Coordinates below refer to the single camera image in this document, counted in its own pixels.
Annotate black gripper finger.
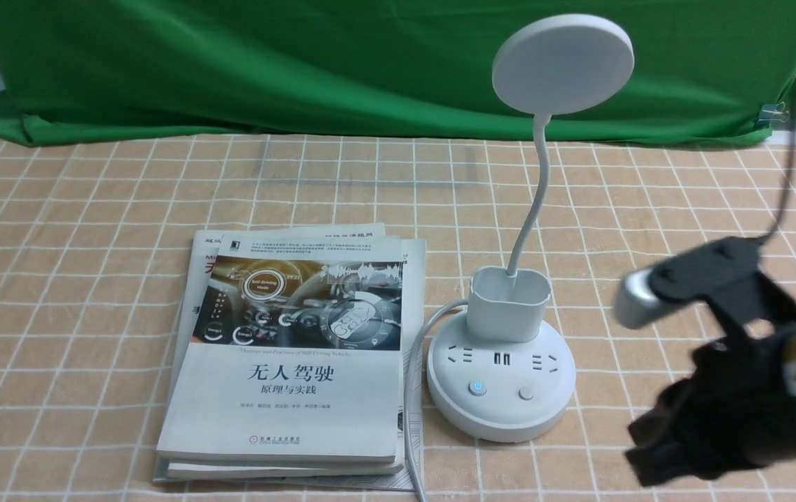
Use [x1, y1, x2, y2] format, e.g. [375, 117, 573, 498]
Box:
[624, 402, 719, 488]

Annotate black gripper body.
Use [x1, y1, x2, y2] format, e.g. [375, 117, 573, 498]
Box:
[656, 326, 796, 469]

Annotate white desk lamp power base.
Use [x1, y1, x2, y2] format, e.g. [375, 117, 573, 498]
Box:
[426, 13, 635, 443]

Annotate metal binder clip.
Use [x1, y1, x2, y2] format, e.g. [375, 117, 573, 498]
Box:
[755, 102, 790, 128]

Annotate top self-driving textbook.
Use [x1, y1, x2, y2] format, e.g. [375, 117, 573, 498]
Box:
[156, 243, 404, 464]

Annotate orange checkered tablecloth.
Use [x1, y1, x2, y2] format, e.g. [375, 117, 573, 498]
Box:
[0, 135, 796, 501]

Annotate green backdrop cloth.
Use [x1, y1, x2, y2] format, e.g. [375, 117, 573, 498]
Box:
[0, 1, 796, 146]

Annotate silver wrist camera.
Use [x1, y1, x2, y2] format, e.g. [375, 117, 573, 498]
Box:
[612, 237, 796, 345]

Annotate white lamp power cable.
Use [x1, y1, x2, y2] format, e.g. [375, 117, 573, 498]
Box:
[403, 299, 470, 502]

